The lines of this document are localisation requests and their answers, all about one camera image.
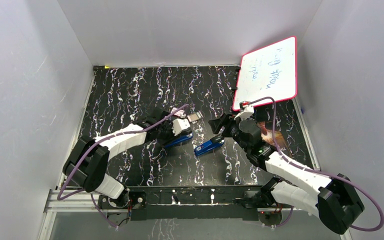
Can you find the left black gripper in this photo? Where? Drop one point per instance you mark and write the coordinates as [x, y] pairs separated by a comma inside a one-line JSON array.
[[169, 125]]

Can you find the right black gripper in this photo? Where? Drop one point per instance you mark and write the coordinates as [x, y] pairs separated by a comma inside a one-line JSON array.
[[226, 120]]

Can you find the dark brown book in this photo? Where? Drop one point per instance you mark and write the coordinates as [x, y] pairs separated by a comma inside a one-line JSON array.
[[268, 135]]

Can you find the pink framed whiteboard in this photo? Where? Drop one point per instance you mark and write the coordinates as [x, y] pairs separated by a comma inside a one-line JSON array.
[[270, 71]]

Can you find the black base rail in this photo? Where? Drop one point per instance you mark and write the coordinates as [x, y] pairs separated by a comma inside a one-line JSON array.
[[195, 202]]

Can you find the blue stapler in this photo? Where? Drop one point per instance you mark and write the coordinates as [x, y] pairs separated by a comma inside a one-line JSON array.
[[179, 140], [214, 143]]

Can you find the staple box tray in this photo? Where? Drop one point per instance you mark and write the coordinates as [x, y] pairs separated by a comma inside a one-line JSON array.
[[195, 117]]

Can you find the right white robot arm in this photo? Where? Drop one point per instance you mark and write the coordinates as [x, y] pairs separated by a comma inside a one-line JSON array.
[[332, 199]]

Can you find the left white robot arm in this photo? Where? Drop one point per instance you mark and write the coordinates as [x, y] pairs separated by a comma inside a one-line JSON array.
[[87, 163]]

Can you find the red white staple box sleeve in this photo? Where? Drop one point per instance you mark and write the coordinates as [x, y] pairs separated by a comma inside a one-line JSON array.
[[178, 113]]

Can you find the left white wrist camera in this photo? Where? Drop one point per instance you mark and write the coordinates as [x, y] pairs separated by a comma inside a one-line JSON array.
[[181, 126]]

